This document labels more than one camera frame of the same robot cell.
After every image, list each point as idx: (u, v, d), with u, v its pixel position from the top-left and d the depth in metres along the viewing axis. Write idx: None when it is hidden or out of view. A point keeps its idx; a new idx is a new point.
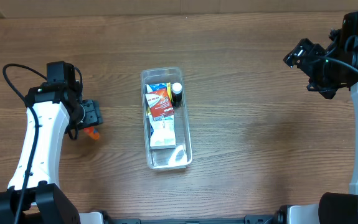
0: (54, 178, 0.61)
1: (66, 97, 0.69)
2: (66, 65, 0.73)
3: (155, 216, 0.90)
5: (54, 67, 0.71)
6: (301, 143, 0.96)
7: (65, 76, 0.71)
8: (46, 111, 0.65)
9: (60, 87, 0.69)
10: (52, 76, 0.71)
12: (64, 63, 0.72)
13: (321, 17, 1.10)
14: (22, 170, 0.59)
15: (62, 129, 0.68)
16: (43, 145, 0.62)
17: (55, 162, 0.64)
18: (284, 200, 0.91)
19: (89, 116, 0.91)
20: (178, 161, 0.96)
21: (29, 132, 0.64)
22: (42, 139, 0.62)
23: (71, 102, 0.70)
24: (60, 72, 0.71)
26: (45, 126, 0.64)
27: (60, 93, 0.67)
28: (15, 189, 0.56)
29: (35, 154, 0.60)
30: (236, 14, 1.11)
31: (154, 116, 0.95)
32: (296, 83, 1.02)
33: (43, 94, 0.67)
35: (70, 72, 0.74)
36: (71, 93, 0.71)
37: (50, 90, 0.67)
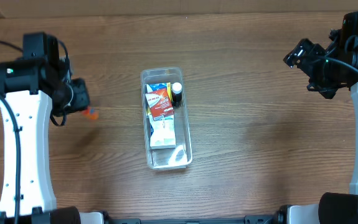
0: (47, 191, 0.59)
1: (43, 74, 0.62)
2: (46, 37, 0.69)
3: (155, 216, 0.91)
5: (32, 41, 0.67)
6: (301, 143, 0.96)
7: (44, 48, 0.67)
8: (24, 107, 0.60)
9: (35, 63, 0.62)
10: (30, 51, 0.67)
12: (43, 36, 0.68)
13: (321, 17, 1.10)
14: (11, 190, 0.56)
15: (45, 126, 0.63)
16: (29, 156, 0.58)
17: (45, 171, 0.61)
18: (284, 200, 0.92)
19: (80, 98, 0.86)
20: (178, 161, 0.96)
21: (9, 137, 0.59)
22: (24, 149, 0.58)
23: (50, 80, 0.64)
24: (38, 45, 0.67)
26: (25, 129, 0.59)
27: (35, 71, 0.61)
28: (9, 215, 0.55)
29: (22, 169, 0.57)
30: (236, 14, 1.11)
31: (154, 116, 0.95)
32: (296, 83, 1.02)
33: (17, 76, 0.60)
35: (51, 45, 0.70)
36: (50, 68, 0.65)
37: (24, 68, 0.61)
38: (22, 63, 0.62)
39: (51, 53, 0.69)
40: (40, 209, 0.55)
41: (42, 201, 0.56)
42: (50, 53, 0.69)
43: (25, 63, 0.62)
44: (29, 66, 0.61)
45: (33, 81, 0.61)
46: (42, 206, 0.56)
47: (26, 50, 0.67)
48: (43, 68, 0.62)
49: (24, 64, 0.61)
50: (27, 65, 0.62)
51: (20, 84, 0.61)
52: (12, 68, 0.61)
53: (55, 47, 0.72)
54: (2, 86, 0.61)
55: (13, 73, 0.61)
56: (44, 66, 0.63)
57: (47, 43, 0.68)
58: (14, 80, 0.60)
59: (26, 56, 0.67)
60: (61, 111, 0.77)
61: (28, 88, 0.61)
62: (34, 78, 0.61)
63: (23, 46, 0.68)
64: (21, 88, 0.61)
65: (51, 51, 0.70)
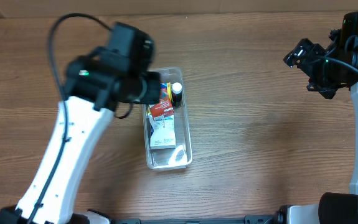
0: (68, 207, 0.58)
1: (116, 89, 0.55)
2: (137, 34, 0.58)
3: (155, 216, 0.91)
5: (122, 31, 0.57)
6: (301, 143, 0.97)
7: (128, 49, 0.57)
8: (81, 117, 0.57)
9: (113, 74, 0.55)
10: (117, 43, 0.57)
12: (134, 30, 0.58)
13: (321, 17, 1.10)
14: (36, 193, 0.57)
15: (94, 140, 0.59)
16: (65, 171, 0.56)
17: (75, 184, 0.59)
18: (284, 200, 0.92)
19: (149, 94, 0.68)
20: (178, 160, 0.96)
21: (56, 140, 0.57)
22: (64, 160, 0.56)
23: (121, 96, 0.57)
24: (123, 43, 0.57)
26: (73, 141, 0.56)
27: (109, 85, 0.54)
28: (23, 214, 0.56)
29: (53, 179, 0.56)
30: (236, 13, 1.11)
31: (154, 116, 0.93)
32: (296, 83, 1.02)
33: (91, 84, 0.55)
35: (137, 41, 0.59)
36: (127, 81, 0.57)
37: (101, 74, 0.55)
38: (103, 66, 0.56)
39: (136, 50, 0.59)
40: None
41: (56, 219, 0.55)
42: (132, 56, 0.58)
43: (107, 66, 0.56)
44: (106, 74, 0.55)
45: (101, 94, 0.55)
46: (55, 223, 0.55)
47: (111, 44, 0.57)
48: (119, 81, 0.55)
49: (98, 71, 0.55)
50: (106, 71, 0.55)
51: (89, 90, 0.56)
52: (88, 70, 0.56)
53: (139, 42, 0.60)
54: (73, 84, 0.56)
55: (86, 76, 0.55)
56: (121, 80, 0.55)
57: (133, 42, 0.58)
58: (86, 84, 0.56)
59: (109, 51, 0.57)
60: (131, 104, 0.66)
61: (95, 100, 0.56)
62: (104, 93, 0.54)
63: (111, 38, 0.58)
64: (90, 94, 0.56)
65: (136, 50, 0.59)
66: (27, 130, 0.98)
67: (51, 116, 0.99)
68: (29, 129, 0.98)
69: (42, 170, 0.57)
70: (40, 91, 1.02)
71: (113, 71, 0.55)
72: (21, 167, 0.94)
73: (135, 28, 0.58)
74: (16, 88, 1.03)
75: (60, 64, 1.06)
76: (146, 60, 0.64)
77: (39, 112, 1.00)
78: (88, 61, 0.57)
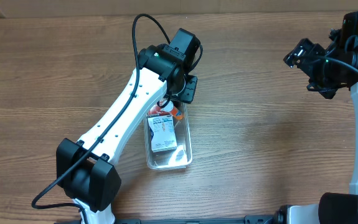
0: (118, 153, 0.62)
1: (175, 74, 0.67)
2: (196, 42, 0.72)
3: (155, 216, 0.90)
5: (183, 37, 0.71)
6: (301, 143, 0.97)
7: (186, 50, 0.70)
8: (146, 83, 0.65)
9: (175, 61, 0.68)
10: (176, 44, 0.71)
12: (194, 38, 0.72)
13: (321, 17, 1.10)
14: (99, 131, 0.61)
15: (150, 106, 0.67)
16: (127, 119, 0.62)
17: (125, 140, 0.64)
18: (284, 200, 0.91)
19: (185, 93, 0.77)
20: (178, 160, 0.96)
21: (124, 95, 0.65)
22: (129, 109, 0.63)
23: (176, 81, 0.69)
24: (183, 45, 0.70)
26: (139, 99, 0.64)
27: (171, 69, 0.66)
28: (84, 146, 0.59)
29: (118, 121, 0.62)
30: (236, 14, 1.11)
31: (149, 112, 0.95)
32: (296, 83, 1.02)
33: (157, 63, 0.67)
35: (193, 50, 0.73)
36: (182, 71, 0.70)
37: (166, 59, 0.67)
38: (169, 55, 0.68)
39: (190, 55, 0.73)
40: (107, 158, 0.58)
41: (112, 156, 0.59)
42: (187, 56, 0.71)
43: (170, 55, 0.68)
44: (170, 60, 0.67)
45: (164, 73, 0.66)
46: (110, 158, 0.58)
47: (174, 43, 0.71)
48: (177, 69, 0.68)
49: (165, 56, 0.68)
50: (171, 59, 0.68)
51: (157, 68, 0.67)
52: (159, 53, 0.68)
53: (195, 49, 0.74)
54: (144, 60, 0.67)
55: (155, 57, 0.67)
56: (179, 68, 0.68)
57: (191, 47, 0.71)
58: (155, 61, 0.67)
59: (170, 48, 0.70)
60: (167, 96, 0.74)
61: (160, 74, 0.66)
62: (166, 73, 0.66)
63: (173, 38, 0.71)
64: (156, 71, 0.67)
65: (190, 55, 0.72)
66: (27, 130, 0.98)
67: (51, 115, 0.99)
68: (29, 129, 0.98)
69: (108, 114, 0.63)
70: (40, 91, 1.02)
71: (174, 61, 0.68)
72: (21, 167, 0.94)
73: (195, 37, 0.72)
74: (16, 88, 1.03)
75: (60, 64, 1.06)
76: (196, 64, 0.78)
77: (39, 112, 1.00)
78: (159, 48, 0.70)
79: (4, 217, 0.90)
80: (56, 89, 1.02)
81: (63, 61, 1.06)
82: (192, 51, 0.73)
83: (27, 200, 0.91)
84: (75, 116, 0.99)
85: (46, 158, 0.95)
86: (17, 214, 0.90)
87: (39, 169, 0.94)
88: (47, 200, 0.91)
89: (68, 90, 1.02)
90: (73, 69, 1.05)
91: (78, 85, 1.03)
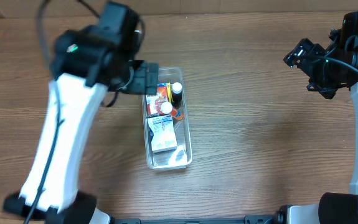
0: (70, 187, 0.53)
1: (106, 62, 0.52)
2: (134, 14, 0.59)
3: (155, 216, 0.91)
5: (113, 11, 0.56)
6: (301, 143, 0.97)
7: (119, 28, 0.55)
8: (72, 99, 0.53)
9: (103, 47, 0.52)
10: (105, 22, 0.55)
12: (126, 9, 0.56)
13: (321, 17, 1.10)
14: (37, 178, 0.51)
15: (91, 115, 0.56)
16: (65, 147, 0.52)
17: (75, 167, 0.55)
18: (284, 200, 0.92)
19: (136, 83, 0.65)
20: (178, 160, 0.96)
21: (50, 123, 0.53)
22: (63, 138, 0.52)
23: (109, 71, 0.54)
24: (114, 20, 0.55)
26: (68, 121, 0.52)
27: (99, 59, 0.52)
28: (27, 201, 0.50)
29: (55, 155, 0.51)
30: (236, 14, 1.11)
31: (149, 112, 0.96)
32: (296, 83, 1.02)
33: (81, 58, 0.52)
35: (132, 22, 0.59)
36: (116, 57, 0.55)
37: (90, 47, 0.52)
38: (93, 40, 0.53)
39: (126, 30, 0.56)
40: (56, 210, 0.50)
41: (61, 200, 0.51)
42: (123, 35, 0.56)
43: (95, 37, 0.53)
44: (97, 47, 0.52)
45: (90, 69, 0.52)
46: (60, 206, 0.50)
47: (102, 21, 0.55)
48: (110, 54, 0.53)
49: (88, 44, 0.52)
50: (95, 46, 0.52)
51: (81, 64, 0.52)
52: (78, 43, 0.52)
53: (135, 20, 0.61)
54: (60, 62, 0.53)
55: (75, 51, 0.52)
56: (111, 52, 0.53)
57: (125, 20, 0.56)
58: (75, 56, 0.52)
59: (98, 28, 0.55)
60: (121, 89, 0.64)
61: (87, 70, 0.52)
62: (94, 66, 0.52)
63: (101, 15, 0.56)
64: (81, 68, 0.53)
65: (127, 29, 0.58)
66: (27, 130, 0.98)
67: None
68: (29, 129, 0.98)
69: (40, 152, 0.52)
70: (40, 91, 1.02)
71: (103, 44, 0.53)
72: (21, 168, 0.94)
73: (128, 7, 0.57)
74: (16, 88, 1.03)
75: None
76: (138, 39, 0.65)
77: (39, 112, 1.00)
78: (81, 35, 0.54)
79: (4, 217, 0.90)
80: None
81: None
82: (126, 25, 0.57)
83: None
84: None
85: None
86: None
87: None
88: None
89: None
90: None
91: None
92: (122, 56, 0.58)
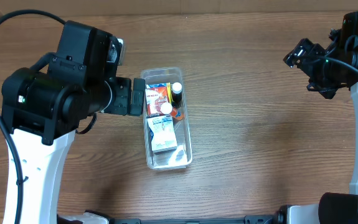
0: None
1: (66, 106, 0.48)
2: (99, 34, 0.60)
3: (155, 216, 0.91)
5: (73, 39, 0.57)
6: (301, 143, 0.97)
7: (84, 59, 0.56)
8: (32, 151, 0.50)
9: (60, 89, 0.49)
10: (68, 52, 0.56)
12: (89, 32, 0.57)
13: (321, 17, 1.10)
14: None
15: (61, 158, 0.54)
16: (34, 194, 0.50)
17: (51, 213, 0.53)
18: (284, 200, 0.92)
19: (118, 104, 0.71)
20: (178, 160, 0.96)
21: (13, 185, 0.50)
22: (28, 193, 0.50)
23: (71, 115, 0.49)
24: (78, 51, 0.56)
26: (31, 178, 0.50)
27: (58, 104, 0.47)
28: None
29: (22, 210, 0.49)
30: (236, 14, 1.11)
31: (149, 112, 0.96)
32: (296, 83, 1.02)
33: (37, 106, 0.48)
35: (98, 45, 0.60)
36: (79, 98, 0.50)
37: (47, 91, 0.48)
38: (49, 86, 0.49)
39: (89, 54, 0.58)
40: None
41: None
42: (87, 65, 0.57)
43: (53, 82, 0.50)
44: (54, 91, 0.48)
45: (48, 126, 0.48)
46: None
47: (63, 51, 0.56)
48: (69, 98, 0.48)
49: (44, 89, 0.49)
50: (53, 89, 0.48)
51: (37, 112, 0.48)
52: (31, 91, 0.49)
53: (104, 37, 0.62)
54: (12, 111, 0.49)
55: (27, 101, 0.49)
56: (71, 96, 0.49)
57: (89, 46, 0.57)
58: (31, 106, 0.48)
59: (60, 60, 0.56)
60: (100, 107, 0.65)
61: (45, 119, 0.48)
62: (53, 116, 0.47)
63: (61, 43, 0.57)
64: (38, 114, 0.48)
65: (93, 57, 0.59)
66: None
67: None
68: None
69: (7, 211, 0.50)
70: None
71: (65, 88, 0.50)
72: None
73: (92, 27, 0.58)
74: None
75: None
76: (102, 40, 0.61)
77: None
78: (33, 79, 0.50)
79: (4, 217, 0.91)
80: None
81: None
82: (88, 52, 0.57)
83: None
84: None
85: None
86: None
87: None
88: None
89: None
90: None
91: None
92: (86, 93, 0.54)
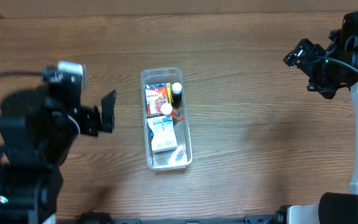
0: None
1: (44, 200, 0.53)
2: (32, 110, 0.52)
3: (155, 216, 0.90)
5: (9, 127, 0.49)
6: (301, 143, 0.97)
7: (32, 137, 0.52)
8: None
9: (26, 205, 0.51)
10: (16, 146, 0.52)
12: (22, 121, 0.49)
13: (320, 17, 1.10)
14: None
15: None
16: None
17: None
18: (284, 200, 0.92)
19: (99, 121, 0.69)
20: (178, 160, 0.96)
21: None
22: None
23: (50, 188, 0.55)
24: (18, 139, 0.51)
26: None
27: (34, 200, 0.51)
28: None
29: None
30: (236, 14, 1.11)
31: (149, 112, 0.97)
32: (296, 83, 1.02)
33: (13, 208, 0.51)
35: (38, 123, 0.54)
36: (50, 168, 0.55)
37: (20, 196, 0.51)
38: (13, 197, 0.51)
39: (38, 127, 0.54)
40: None
41: None
42: (42, 136, 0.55)
43: (21, 191, 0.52)
44: (23, 196, 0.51)
45: (32, 216, 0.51)
46: None
47: (8, 142, 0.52)
48: (45, 188, 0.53)
49: (11, 204, 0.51)
50: (22, 195, 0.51)
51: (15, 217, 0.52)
52: (6, 196, 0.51)
53: (45, 132, 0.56)
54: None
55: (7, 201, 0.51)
56: (46, 185, 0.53)
57: (31, 130, 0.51)
58: (10, 205, 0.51)
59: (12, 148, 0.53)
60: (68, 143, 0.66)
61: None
62: (32, 212, 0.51)
63: (4, 138, 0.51)
64: (18, 213, 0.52)
65: (42, 147, 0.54)
66: None
67: None
68: None
69: None
70: None
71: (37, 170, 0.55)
72: None
73: (25, 114, 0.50)
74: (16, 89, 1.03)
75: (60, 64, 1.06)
76: (51, 103, 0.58)
77: None
78: (2, 187, 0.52)
79: None
80: None
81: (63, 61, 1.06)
82: (35, 122, 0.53)
83: None
84: None
85: None
86: None
87: None
88: None
89: None
90: None
91: None
92: (51, 157, 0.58)
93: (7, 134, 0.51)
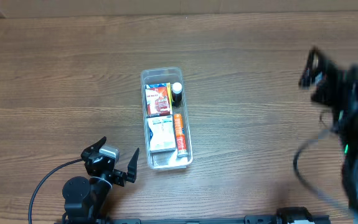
0: None
1: None
2: (86, 197, 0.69)
3: (155, 216, 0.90)
5: (73, 210, 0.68)
6: (301, 143, 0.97)
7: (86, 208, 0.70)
8: None
9: None
10: (75, 215, 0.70)
12: (84, 203, 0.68)
13: (321, 17, 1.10)
14: None
15: None
16: None
17: None
18: (284, 200, 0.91)
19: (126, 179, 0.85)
20: (178, 160, 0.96)
21: None
22: None
23: None
24: (78, 213, 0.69)
26: None
27: None
28: None
29: None
30: (236, 14, 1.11)
31: (149, 112, 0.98)
32: (296, 83, 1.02)
33: None
35: (93, 198, 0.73)
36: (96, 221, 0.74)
37: None
38: None
39: (87, 203, 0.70)
40: None
41: None
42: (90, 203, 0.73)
43: None
44: None
45: None
46: None
47: (70, 213, 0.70)
48: None
49: None
50: None
51: None
52: None
53: (91, 201, 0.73)
54: None
55: None
56: None
57: (86, 203, 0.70)
58: None
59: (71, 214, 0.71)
60: (104, 200, 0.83)
61: None
62: None
63: (68, 213, 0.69)
64: None
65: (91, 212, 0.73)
66: (27, 130, 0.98)
67: (51, 115, 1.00)
68: (29, 129, 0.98)
69: None
70: (40, 91, 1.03)
71: None
72: (21, 167, 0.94)
73: (81, 199, 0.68)
74: (16, 88, 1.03)
75: (60, 64, 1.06)
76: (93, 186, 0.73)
77: (39, 111, 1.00)
78: None
79: (4, 217, 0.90)
80: (56, 89, 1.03)
81: (63, 61, 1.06)
82: (86, 202, 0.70)
83: (27, 200, 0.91)
84: (75, 116, 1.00)
85: (47, 158, 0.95)
86: (17, 214, 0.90)
87: (39, 169, 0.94)
88: (48, 200, 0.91)
89: (68, 90, 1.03)
90: (73, 69, 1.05)
91: (78, 85, 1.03)
92: (96, 210, 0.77)
93: (72, 211, 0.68)
